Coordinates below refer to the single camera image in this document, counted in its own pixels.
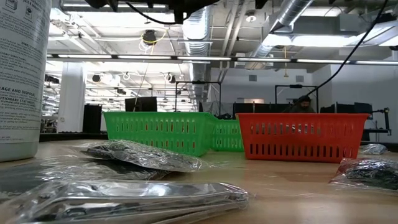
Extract black mesh pad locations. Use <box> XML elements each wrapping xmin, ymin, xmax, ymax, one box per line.
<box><xmin>328</xmin><ymin>157</ymin><xmax>398</xmax><ymax>192</ymax></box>
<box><xmin>80</xmin><ymin>139</ymin><xmax>215</xmax><ymax>174</ymax></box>
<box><xmin>0</xmin><ymin>154</ymin><xmax>170</xmax><ymax>203</ymax></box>
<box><xmin>359</xmin><ymin>142</ymin><xmax>389</xmax><ymax>156</ymax></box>

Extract bagged silver nail clipper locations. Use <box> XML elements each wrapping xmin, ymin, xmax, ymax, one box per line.
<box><xmin>6</xmin><ymin>180</ymin><xmax>251</xmax><ymax>224</ymax></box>

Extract green slotted plastic basket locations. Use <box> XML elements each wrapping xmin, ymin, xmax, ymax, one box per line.
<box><xmin>211</xmin><ymin>119</ymin><xmax>245</xmax><ymax>152</ymax></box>
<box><xmin>102</xmin><ymin>111</ymin><xmax>218</xmax><ymax>158</ymax></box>

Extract long ceiling light strip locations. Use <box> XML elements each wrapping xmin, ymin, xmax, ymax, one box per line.
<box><xmin>46</xmin><ymin>53</ymin><xmax>398</xmax><ymax>65</ymax></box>

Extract black computer monitor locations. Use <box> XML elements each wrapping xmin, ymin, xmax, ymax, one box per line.
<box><xmin>124</xmin><ymin>96</ymin><xmax>158</xmax><ymax>113</ymax></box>

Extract black partition screen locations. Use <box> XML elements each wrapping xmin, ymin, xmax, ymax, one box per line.
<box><xmin>232</xmin><ymin>102</ymin><xmax>293</xmax><ymax>114</ymax></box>
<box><xmin>320</xmin><ymin>101</ymin><xmax>374</xmax><ymax>114</ymax></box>

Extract yellow hanging pendant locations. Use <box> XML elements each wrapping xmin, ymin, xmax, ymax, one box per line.
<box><xmin>282</xmin><ymin>46</ymin><xmax>289</xmax><ymax>78</ymax></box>

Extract red slotted plastic basket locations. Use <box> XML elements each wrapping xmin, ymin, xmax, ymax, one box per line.
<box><xmin>235</xmin><ymin>112</ymin><xmax>371</xmax><ymax>164</ymax></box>

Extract person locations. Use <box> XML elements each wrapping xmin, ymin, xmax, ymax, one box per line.
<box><xmin>290</xmin><ymin>95</ymin><xmax>317</xmax><ymax>114</ymax></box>

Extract black cabinet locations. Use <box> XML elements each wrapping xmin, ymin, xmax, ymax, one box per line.
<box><xmin>82</xmin><ymin>103</ymin><xmax>103</xmax><ymax>134</ymax></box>

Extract white building pillar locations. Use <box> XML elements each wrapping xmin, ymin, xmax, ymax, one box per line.
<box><xmin>57</xmin><ymin>62</ymin><xmax>87</xmax><ymax>134</ymax></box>

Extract large white plastic jug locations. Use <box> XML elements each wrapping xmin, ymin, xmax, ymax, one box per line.
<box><xmin>0</xmin><ymin>0</ymin><xmax>52</xmax><ymax>162</ymax></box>

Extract black background rig frame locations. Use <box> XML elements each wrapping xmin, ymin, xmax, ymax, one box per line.
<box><xmin>274</xmin><ymin>84</ymin><xmax>320</xmax><ymax>113</ymax></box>
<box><xmin>174</xmin><ymin>80</ymin><xmax>222</xmax><ymax>116</ymax></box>

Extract silver round ventilation duct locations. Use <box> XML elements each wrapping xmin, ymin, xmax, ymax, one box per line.
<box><xmin>245</xmin><ymin>0</ymin><xmax>315</xmax><ymax>71</ymax></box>
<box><xmin>182</xmin><ymin>4</ymin><xmax>214</xmax><ymax>103</ymax></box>

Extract black ceiling cable reel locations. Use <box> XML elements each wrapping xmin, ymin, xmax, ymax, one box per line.
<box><xmin>138</xmin><ymin>28</ymin><xmax>169</xmax><ymax>52</ymax></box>

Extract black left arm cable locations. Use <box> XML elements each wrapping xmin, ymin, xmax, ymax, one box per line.
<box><xmin>125</xmin><ymin>1</ymin><xmax>177</xmax><ymax>26</ymax></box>

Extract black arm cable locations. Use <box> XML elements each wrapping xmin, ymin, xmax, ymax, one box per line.
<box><xmin>125</xmin><ymin>1</ymin><xmax>177</xmax><ymax>26</ymax></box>
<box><xmin>281</xmin><ymin>0</ymin><xmax>389</xmax><ymax>113</ymax></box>

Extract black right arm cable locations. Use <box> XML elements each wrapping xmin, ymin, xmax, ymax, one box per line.
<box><xmin>281</xmin><ymin>0</ymin><xmax>389</xmax><ymax>113</ymax></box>

